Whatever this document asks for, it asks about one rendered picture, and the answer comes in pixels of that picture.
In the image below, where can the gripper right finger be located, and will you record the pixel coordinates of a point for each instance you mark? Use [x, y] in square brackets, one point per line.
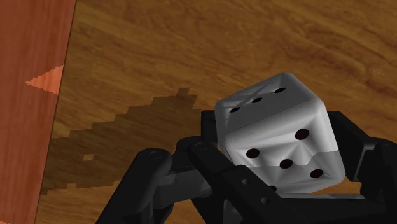
[369, 158]

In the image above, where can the white die with black dots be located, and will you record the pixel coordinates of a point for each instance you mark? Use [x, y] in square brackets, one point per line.
[279, 142]

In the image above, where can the brown wooden table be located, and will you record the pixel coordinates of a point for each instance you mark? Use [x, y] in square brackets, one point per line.
[198, 46]

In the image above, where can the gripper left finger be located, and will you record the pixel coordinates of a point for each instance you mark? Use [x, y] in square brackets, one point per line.
[198, 173]

